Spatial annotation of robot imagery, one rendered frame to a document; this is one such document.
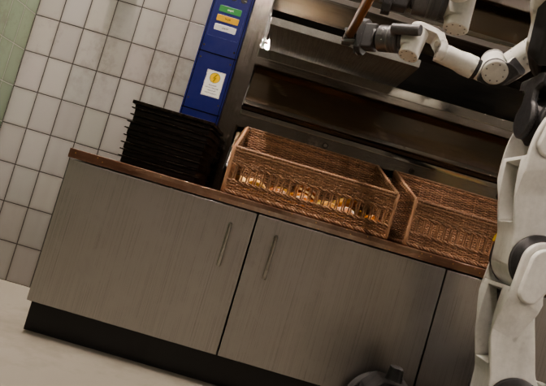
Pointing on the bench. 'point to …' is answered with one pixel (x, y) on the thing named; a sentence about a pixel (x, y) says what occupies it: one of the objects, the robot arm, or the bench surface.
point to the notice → (213, 84)
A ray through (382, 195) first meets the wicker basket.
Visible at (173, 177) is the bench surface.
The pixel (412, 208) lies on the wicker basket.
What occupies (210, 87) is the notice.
